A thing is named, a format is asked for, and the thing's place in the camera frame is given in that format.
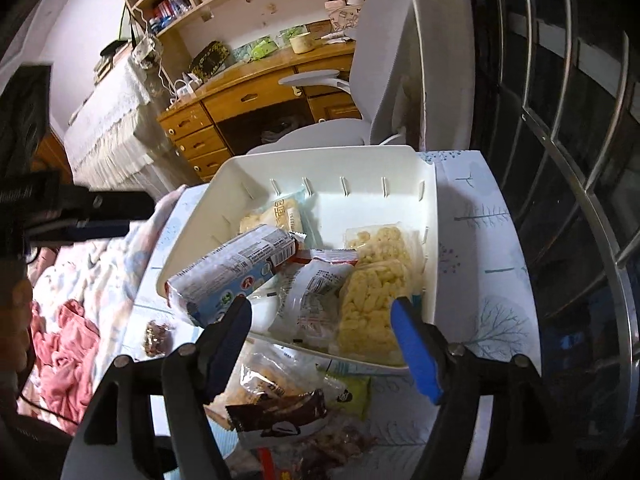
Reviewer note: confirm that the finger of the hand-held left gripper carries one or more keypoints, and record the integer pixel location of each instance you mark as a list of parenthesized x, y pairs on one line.
[(95, 232), (100, 202)]

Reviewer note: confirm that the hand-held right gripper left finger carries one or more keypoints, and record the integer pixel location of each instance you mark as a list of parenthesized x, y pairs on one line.
[(235, 340)]

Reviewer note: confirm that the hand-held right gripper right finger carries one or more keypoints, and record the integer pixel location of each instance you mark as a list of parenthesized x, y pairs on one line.
[(415, 350)]

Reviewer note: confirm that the long biscuit packet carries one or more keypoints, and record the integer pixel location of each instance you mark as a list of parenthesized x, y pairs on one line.
[(225, 275)]

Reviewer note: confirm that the white red-ended snack packet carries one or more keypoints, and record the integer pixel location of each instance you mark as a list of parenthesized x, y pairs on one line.
[(310, 295)]

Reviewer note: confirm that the brown chocolate packet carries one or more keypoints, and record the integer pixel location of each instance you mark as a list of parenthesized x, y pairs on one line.
[(280, 420)]

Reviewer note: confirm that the beige wafer packet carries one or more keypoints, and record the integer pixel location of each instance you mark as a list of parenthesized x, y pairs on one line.
[(254, 221)]

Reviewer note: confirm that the large cracker packet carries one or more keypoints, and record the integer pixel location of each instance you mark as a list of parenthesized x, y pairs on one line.
[(289, 212)]

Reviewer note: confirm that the white plastic bin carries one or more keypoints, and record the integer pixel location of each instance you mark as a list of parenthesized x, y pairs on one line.
[(360, 200)]

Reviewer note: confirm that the person's left forearm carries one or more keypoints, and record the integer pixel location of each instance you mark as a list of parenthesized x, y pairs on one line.
[(15, 310)]

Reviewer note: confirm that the floral fleece blanket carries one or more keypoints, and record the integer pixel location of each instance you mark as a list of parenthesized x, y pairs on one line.
[(100, 280)]

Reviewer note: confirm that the clear beige snack packet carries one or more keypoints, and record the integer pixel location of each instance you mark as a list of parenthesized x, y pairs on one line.
[(272, 377)]

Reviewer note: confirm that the green snack packet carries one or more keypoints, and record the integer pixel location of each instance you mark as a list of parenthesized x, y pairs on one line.
[(350, 390)]

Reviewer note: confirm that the bed with lace cover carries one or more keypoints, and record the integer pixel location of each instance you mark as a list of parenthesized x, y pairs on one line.
[(110, 125)]

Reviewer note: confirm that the pink fleece blanket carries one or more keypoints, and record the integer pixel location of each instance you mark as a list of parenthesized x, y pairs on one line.
[(65, 350)]

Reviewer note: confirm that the black object on bed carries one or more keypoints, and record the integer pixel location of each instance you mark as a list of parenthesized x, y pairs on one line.
[(112, 47)]

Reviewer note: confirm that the white charger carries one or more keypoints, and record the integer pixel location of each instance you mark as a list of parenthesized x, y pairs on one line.
[(185, 85)]

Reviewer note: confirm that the black patterned pouch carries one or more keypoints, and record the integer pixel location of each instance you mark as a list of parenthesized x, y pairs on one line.
[(210, 60)]

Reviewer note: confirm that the wooden desk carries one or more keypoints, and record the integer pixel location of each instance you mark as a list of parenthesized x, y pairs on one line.
[(250, 90)]

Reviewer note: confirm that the row of red blue books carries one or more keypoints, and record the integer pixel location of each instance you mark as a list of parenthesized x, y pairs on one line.
[(170, 5)]

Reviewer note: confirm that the plastic bag under desk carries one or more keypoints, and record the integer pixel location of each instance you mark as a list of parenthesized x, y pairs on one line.
[(280, 127)]

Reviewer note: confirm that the row of green packs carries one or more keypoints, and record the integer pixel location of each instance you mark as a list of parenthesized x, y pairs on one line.
[(262, 47)]

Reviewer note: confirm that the dark clothing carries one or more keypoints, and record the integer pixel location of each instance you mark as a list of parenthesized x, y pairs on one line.
[(30, 450)]

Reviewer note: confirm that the metal window grille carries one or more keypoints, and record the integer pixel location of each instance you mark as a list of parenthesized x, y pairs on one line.
[(552, 147)]

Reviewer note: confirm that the wooden bookshelf hutch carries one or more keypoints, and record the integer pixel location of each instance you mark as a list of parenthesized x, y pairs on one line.
[(260, 5)]

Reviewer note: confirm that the beige cup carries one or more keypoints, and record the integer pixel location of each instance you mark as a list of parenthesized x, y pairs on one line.
[(305, 42)]

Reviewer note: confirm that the grey office chair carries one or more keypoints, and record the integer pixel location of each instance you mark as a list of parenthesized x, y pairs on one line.
[(385, 60)]

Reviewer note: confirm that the printed cardboard box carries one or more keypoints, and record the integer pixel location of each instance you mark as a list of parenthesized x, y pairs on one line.
[(345, 17)]

